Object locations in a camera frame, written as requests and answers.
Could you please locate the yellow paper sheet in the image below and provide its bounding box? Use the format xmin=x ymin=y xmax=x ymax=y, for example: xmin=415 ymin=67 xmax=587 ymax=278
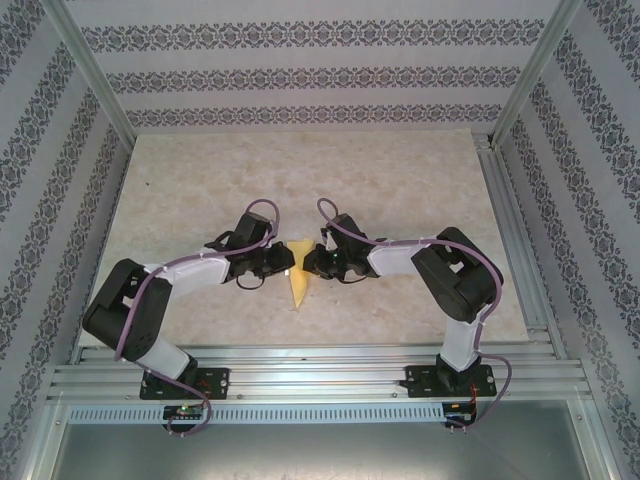
xmin=285 ymin=236 xmax=318 ymax=310

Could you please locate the grey metal sheet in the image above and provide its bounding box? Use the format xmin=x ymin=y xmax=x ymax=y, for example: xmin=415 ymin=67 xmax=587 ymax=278
xmin=48 ymin=399 xmax=604 ymax=480

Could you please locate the aluminium mounting rail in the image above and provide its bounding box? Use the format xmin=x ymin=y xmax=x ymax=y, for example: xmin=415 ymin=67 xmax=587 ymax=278
xmin=47 ymin=343 xmax=596 ymax=402

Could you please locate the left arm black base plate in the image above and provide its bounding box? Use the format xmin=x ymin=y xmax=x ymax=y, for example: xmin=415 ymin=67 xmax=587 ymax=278
xmin=139 ymin=366 xmax=232 ymax=402

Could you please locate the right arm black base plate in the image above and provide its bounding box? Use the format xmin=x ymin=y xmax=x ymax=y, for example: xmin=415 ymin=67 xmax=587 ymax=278
xmin=404 ymin=363 xmax=498 ymax=399

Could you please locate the slotted grey cable duct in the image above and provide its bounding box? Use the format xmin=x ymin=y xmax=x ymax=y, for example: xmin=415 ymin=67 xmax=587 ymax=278
xmin=67 ymin=402 xmax=447 ymax=426

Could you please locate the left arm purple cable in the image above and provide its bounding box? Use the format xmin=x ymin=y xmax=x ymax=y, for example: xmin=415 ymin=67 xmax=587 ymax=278
xmin=113 ymin=198 xmax=282 ymax=439

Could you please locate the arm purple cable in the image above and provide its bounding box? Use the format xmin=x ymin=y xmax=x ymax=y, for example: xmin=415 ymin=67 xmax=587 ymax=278
xmin=113 ymin=198 xmax=282 ymax=439
xmin=316 ymin=197 xmax=512 ymax=436

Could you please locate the aluminium side rail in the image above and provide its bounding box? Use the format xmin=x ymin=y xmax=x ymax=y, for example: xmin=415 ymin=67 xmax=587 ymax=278
xmin=471 ymin=131 xmax=570 ymax=359

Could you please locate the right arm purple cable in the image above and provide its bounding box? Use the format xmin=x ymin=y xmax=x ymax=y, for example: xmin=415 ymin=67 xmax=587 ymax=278
xmin=316 ymin=197 xmax=512 ymax=436

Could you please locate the aluminium frame bar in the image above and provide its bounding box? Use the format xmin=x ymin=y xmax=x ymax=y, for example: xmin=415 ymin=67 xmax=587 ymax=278
xmin=569 ymin=394 xmax=632 ymax=480
xmin=491 ymin=0 xmax=585 ymax=152
xmin=38 ymin=0 xmax=138 ymax=147
xmin=8 ymin=390 xmax=70 ymax=480

